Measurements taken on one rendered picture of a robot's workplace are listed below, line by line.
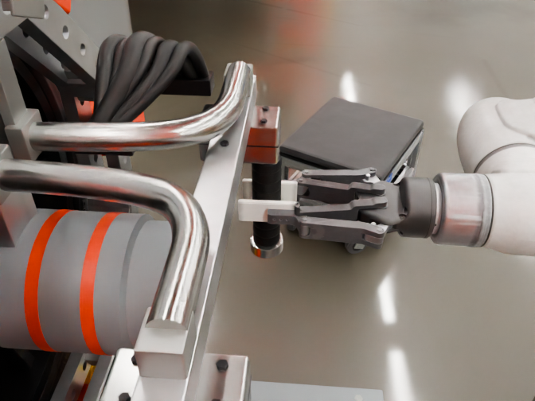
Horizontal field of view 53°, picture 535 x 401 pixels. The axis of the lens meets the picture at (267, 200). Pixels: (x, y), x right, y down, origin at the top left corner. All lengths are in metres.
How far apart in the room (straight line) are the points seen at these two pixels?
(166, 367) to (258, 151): 0.34
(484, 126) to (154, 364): 0.60
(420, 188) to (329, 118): 1.21
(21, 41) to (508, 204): 0.55
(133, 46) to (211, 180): 0.17
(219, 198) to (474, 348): 1.29
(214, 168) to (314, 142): 1.26
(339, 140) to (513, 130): 1.01
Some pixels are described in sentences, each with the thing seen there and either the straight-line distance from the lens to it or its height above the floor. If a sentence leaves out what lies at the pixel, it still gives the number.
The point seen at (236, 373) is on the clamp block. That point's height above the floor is 0.95.
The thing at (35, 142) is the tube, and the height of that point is 1.00.
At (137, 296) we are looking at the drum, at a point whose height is 0.89.
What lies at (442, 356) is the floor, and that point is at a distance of 1.60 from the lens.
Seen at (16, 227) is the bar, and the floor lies 0.93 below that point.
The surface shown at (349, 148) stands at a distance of 1.70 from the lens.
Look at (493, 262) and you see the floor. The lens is 1.91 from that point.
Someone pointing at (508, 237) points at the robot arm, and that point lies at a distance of 0.68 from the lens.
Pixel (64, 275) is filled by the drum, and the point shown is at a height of 0.90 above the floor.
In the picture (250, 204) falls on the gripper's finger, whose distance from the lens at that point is 0.65.
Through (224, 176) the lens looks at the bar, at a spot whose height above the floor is 0.98.
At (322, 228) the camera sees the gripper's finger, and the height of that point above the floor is 0.83.
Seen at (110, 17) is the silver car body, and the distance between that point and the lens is 1.18.
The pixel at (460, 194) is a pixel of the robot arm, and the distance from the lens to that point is 0.66.
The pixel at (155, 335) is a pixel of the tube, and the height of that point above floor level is 1.00.
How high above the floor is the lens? 1.25
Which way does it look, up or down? 38 degrees down
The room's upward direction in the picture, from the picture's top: straight up
